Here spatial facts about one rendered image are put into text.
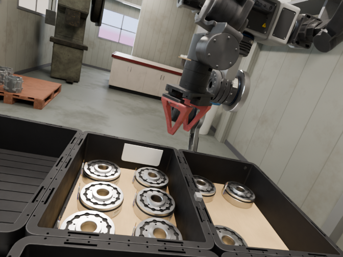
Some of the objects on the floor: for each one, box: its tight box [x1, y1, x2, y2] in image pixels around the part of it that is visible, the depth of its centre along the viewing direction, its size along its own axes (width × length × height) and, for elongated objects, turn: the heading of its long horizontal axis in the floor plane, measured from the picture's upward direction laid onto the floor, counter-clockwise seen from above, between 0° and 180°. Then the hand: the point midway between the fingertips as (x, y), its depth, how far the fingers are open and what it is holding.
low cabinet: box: [108, 52, 183, 100], centre depth 656 cm, size 179×221×85 cm
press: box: [45, 0, 105, 83], centre depth 509 cm, size 137×123×267 cm
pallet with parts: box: [0, 66, 62, 110], centre depth 352 cm, size 125×89×35 cm
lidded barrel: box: [199, 102, 221, 135], centre depth 424 cm, size 52×52×64 cm
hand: (179, 128), depth 49 cm, fingers open, 6 cm apart
